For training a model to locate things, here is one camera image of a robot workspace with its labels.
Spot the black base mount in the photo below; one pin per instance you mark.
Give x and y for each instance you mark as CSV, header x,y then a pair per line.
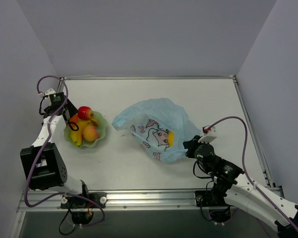
x,y
217,212
80,208

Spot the aluminium front rail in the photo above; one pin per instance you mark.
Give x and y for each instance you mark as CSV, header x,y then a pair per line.
x,y
128,200

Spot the yellow fake fruit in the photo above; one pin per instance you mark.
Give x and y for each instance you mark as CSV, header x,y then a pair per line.
x,y
170,138

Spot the green glass bowl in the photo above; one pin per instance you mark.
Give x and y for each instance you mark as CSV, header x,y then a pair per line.
x,y
101,128

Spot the red fake apple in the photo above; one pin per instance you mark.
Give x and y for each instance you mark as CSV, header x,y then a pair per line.
x,y
85,113

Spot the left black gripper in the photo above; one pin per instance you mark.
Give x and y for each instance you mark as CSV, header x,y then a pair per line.
x,y
71,109

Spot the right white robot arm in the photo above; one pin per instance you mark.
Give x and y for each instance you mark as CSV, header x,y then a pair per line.
x,y
233,186

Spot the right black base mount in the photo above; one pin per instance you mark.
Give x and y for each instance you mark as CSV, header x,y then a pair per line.
x,y
217,212

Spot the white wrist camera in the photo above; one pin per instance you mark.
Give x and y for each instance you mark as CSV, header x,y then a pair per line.
x,y
208,134
47,93

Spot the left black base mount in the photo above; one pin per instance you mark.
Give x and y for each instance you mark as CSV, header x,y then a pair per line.
x,y
80,208

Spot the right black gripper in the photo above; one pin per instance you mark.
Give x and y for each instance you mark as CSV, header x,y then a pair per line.
x,y
190,145

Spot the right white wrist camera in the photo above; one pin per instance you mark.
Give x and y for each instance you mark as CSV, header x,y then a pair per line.
x,y
208,134

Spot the blue translucent plastic bag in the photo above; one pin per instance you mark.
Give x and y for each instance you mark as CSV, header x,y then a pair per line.
x,y
149,123

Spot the orange fake peach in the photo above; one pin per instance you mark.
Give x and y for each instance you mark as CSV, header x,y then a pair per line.
x,y
90,133

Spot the yellow fake banana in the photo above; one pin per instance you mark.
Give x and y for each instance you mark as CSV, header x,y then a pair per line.
x,y
77,136

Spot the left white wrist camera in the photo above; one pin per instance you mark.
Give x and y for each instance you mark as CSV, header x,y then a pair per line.
x,y
47,93

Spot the small orange fake fruit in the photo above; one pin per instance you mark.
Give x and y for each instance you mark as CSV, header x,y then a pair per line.
x,y
74,119

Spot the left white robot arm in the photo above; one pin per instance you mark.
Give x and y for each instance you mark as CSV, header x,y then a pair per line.
x,y
43,165

